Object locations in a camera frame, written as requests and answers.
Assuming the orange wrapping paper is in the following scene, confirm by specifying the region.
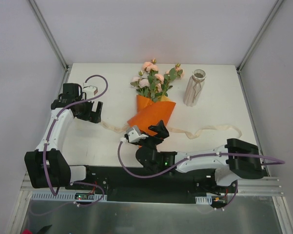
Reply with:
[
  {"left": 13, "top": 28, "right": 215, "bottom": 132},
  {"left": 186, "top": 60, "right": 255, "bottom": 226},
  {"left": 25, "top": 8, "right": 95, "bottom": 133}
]
[{"left": 127, "top": 95, "right": 176, "bottom": 136}]

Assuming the cream printed ribbon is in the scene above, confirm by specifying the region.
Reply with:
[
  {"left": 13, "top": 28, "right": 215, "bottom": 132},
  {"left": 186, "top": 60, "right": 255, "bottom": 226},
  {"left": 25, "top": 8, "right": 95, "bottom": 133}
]
[{"left": 99, "top": 120, "right": 242, "bottom": 139}]

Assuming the pink flower bouquet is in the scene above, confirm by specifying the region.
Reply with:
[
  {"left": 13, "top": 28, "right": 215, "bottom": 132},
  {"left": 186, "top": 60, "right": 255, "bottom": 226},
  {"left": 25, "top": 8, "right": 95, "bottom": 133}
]
[{"left": 130, "top": 59, "right": 184, "bottom": 102}]

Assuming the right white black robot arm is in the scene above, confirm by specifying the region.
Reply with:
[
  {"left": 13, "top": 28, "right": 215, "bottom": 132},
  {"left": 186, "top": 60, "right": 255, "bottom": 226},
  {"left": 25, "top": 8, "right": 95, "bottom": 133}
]
[{"left": 124, "top": 120, "right": 264, "bottom": 193}]

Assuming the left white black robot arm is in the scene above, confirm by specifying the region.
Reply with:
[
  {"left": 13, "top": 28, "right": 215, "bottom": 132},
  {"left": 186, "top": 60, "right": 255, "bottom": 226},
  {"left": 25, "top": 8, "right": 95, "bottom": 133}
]
[{"left": 24, "top": 83, "right": 103, "bottom": 190}]

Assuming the beige ribbed vase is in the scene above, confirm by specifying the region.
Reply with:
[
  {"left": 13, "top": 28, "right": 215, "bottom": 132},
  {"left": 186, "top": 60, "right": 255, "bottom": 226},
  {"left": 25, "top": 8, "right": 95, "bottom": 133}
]
[{"left": 183, "top": 69, "right": 206, "bottom": 107}]

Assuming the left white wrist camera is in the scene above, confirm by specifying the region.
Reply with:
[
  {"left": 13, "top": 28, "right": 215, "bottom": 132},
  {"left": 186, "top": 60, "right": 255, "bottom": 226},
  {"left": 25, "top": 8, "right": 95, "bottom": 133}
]
[{"left": 82, "top": 85, "right": 98, "bottom": 99}]

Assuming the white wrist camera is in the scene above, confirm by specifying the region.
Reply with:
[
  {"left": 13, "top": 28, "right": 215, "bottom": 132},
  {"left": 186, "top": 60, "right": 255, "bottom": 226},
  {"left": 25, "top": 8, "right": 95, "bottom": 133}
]
[
  {"left": 82, "top": 85, "right": 98, "bottom": 99},
  {"left": 120, "top": 125, "right": 145, "bottom": 143}
]

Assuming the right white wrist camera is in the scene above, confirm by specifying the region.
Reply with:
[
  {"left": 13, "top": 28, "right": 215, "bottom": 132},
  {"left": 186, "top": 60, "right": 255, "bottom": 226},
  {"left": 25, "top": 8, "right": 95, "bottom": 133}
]
[{"left": 120, "top": 125, "right": 145, "bottom": 143}]

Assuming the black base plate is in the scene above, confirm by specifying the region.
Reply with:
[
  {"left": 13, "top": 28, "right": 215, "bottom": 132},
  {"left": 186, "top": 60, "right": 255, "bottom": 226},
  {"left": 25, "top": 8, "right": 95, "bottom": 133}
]
[{"left": 63, "top": 164, "right": 270, "bottom": 204}]

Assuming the left aluminium frame post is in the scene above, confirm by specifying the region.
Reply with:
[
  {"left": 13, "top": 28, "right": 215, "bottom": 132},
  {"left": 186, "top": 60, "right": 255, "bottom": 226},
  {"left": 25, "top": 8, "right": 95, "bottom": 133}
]
[{"left": 27, "top": 0, "right": 69, "bottom": 72}]

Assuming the aluminium frame post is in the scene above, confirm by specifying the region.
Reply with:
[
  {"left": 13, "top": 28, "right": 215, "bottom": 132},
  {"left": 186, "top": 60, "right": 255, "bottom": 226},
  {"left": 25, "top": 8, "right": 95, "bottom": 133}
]
[
  {"left": 236, "top": 0, "right": 285, "bottom": 74},
  {"left": 27, "top": 0, "right": 69, "bottom": 72}
]

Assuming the right white cable duct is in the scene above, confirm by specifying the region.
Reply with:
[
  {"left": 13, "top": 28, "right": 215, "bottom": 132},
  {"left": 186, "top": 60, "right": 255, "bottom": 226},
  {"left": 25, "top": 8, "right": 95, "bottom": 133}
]
[{"left": 195, "top": 195, "right": 213, "bottom": 205}]

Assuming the white cable duct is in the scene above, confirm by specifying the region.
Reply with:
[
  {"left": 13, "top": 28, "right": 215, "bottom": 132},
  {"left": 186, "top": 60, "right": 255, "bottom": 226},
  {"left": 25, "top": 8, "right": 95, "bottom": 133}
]
[
  {"left": 195, "top": 195, "right": 213, "bottom": 205},
  {"left": 31, "top": 192, "right": 107, "bottom": 202}
]

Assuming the left white cable duct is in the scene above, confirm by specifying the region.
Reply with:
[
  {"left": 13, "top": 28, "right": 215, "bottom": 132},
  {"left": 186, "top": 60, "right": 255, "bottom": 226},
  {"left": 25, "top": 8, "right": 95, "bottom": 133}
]
[{"left": 31, "top": 192, "right": 107, "bottom": 202}]

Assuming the aluminium front rail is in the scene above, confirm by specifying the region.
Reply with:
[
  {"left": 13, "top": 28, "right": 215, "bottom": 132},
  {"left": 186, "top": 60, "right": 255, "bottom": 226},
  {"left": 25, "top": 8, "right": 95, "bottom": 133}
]
[{"left": 20, "top": 173, "right": 285, "bottom": 197}]

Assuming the right aluminium frame post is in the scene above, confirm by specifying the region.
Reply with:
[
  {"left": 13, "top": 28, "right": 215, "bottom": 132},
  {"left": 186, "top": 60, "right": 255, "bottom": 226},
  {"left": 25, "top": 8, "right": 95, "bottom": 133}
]
[{"left": 236, "top": 0, "right": 285, "bottom": 74}]

